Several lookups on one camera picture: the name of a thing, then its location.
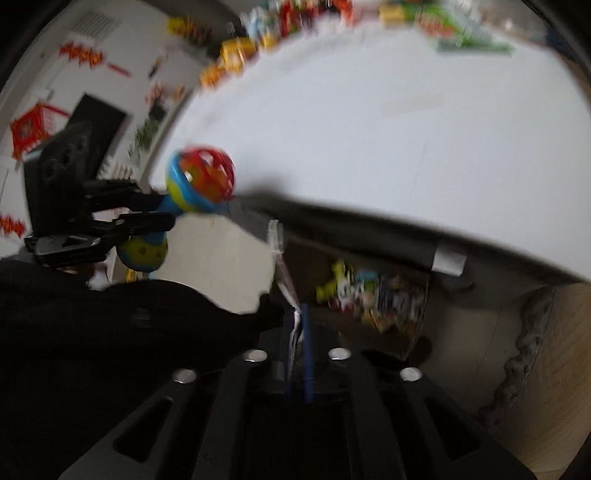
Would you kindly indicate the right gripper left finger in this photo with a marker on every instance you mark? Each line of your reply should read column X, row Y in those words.
column 187, row 430

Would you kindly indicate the red blue rattle toy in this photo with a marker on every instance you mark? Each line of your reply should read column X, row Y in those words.
column 198, row 179

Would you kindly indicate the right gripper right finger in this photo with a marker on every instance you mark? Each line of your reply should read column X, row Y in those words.
column 377, row 417

